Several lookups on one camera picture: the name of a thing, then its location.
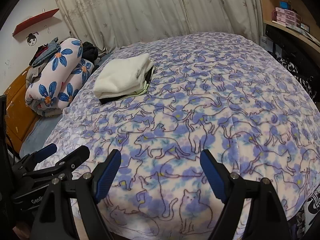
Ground cream fuzzy cardigan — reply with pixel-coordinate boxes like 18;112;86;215
93;53;153;99

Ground grey bed sheet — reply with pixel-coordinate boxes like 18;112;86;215
20;114;62;158

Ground green folded garment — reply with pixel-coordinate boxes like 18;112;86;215
99;67;155;105

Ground purple cat print blanket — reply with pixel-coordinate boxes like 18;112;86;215
39;33;319;239

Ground blue flower rolled quilt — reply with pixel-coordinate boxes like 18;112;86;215
25;38;94;117

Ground black patterned fabric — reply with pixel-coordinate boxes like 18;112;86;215
265;24;319;103

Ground cream floral curtain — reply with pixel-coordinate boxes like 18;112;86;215
55;0;263;51

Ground pink storage boxes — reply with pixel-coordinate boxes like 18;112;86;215
275;7;302;27

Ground wooden bookshelf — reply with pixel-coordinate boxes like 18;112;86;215
256;0;320;55

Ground red wall shelf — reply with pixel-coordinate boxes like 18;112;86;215
12;8;59;36

